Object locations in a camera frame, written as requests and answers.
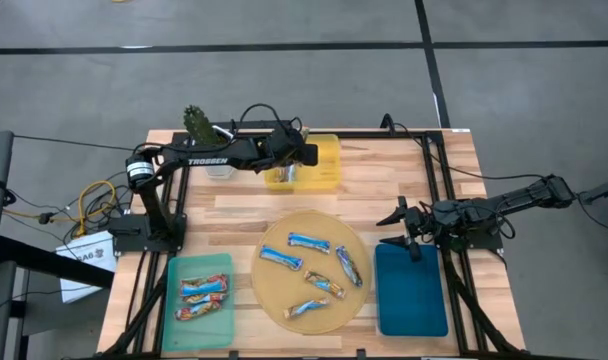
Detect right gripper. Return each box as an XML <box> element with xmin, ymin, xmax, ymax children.
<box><xmin>376</xmin><ymin>196</ymin><xmax>438</xmax><ymax>262</ymax></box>

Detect blue white granola bar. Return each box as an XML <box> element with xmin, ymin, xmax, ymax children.
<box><xmin>287</xmin><ymin>231</ymin><xmax>332</xmax><ymax>255</ymax></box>
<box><xmin>258</xmin><ymin>244</ymin><xmax>305</xmax><ymax>272</ymax></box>

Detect blue orange granola bar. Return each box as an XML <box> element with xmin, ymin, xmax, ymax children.
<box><xmin>282</xmin><ymin>297</ymin><xmax>331</xmax><ymax>321</ymax></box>
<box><xmin>303</xmin><ymin>269</ymin><xmax>347</xmax><ymax>300</ymax></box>

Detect light blue granola bar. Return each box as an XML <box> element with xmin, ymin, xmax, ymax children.
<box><xmin>178</xmin><ymin>273</ymin><xmax>230</xmax><ymax>298</ymax></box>

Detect red pink granola bar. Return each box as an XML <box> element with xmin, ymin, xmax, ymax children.
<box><xmin>182</xmin><ymin>292</ymin><xmax>229</xmax><ymax>305</ymax></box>

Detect blue green granola bar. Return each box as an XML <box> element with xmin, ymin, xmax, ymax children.
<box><xmin>173</xmin><ymin>299</ymin><xmax>224</xmax><ymax>322</ymax></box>

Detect dark blue Chewy granola bar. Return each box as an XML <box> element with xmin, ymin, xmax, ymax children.
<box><xmin>334</xmin><ymin>244</ymin><xmax>364</xmax><ymax>289</ymax></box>

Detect yellow plastic bin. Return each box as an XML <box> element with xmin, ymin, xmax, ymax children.
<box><xmin>263</xmin><ymin>133</ymin><xmax>343</xmax><ymax>192</ymax></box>

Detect blue plastic bin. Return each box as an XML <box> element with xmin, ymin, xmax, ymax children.
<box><xmin>373</xmin><ymin>243</ymin><xmax>450</xmax><ymax>338</ymax></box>

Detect green cactus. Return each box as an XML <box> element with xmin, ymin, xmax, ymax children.
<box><xmin>182</xmin><ymin>103</ymin><xmax>220</xmax><ymax>146</ymax></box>

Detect round woven straw placemat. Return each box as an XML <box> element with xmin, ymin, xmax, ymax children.
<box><xmin>250</xmin><ymin>209</ymin><xmax>374</xmax><ymax>335</ymax></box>

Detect teal plastic bin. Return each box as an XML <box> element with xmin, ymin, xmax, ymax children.
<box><xmin>162</xmin><ymin>252</ymin><xmax>236</xmax><ymax>353</ymax></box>

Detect white paper sheet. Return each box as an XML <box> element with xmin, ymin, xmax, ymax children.
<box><xmin>55</xmin><ymin>229</ymin><xmax>118</xmax><ymax>304</ymax></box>

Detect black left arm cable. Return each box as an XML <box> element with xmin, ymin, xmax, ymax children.
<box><xmin>238</xmin><ymin>103</ymin><xmax>304</xmax><ymax>134</ymax></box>

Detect black power cable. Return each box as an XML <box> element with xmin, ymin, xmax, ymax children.
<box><xmin>381</xmin><ymin>113</ymin><xmax>548</xmax><ymax>182</ymax></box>

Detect yellow floor cable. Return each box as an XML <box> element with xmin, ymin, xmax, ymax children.
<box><xmin>3</xmin><ymin>179</ymin><xmax>118</xmax><ymax>237</ymax></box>

